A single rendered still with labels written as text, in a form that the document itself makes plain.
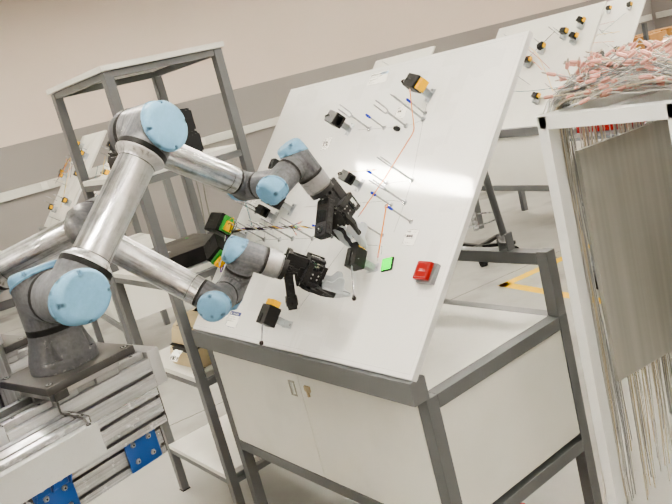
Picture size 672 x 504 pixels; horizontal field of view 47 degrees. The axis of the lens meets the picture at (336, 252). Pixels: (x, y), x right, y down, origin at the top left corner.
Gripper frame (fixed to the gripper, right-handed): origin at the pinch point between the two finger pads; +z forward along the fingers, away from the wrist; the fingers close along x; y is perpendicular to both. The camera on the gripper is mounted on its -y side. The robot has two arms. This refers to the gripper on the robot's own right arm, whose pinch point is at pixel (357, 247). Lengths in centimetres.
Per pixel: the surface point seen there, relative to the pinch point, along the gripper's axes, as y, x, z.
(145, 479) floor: -24, 197, 79
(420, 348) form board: -24.2, -23.1, 18.9
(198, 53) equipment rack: 62, 75, -63
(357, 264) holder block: -5.7, -2.1, 1.9
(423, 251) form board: 1.2, -18.8, 7.2
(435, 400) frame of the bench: -29.2, -21.3, 32.3
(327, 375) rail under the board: -26.6, 13.3, 22.4
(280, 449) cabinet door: -26, 66, 55
